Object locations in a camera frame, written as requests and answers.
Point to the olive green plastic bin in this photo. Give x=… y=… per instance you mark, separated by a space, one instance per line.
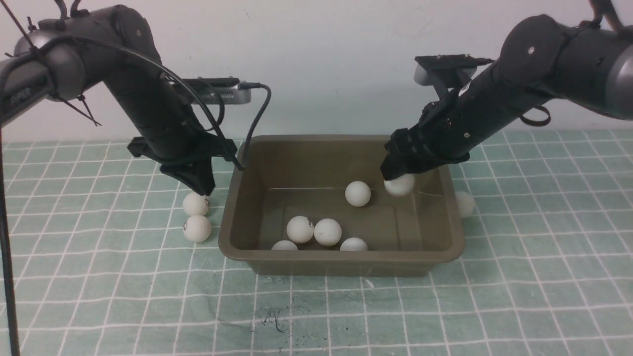
x=306 y=175

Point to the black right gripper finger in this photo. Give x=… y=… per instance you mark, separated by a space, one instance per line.
x=393 y=168

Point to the white ping-pong ball with print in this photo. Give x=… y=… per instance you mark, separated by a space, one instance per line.
x=197 y=229

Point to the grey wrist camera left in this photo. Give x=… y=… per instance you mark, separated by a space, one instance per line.
x=228 y=89

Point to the white ping-pong ball red logo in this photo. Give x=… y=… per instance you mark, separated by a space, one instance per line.
x=353 y=244

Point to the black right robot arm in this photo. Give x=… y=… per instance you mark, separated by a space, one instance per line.
x=540 y=60

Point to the green checkered tablecloth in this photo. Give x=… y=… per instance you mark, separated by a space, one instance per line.
x=102 y=268

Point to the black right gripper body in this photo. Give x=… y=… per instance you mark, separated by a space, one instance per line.
x=441 y=136

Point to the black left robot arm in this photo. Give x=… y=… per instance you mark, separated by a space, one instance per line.
x=60 y=59

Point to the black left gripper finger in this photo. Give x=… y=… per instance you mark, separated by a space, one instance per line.
x=198 y=176

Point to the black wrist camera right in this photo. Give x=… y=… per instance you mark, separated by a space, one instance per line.
x=446 y=72

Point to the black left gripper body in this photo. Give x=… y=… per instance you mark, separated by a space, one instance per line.
x=182 y=152

